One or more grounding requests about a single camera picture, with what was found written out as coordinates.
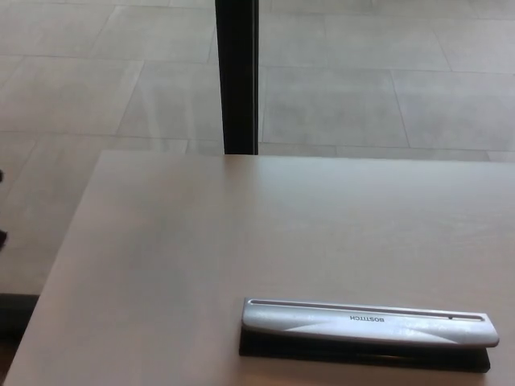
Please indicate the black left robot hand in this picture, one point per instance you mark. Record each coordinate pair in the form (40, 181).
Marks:
(2, 239)

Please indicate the silver Bostitch hole punch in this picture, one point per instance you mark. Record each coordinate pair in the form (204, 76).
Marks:
(362, 325)

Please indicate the black vertical post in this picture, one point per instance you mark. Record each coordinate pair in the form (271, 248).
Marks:
(237, 80)

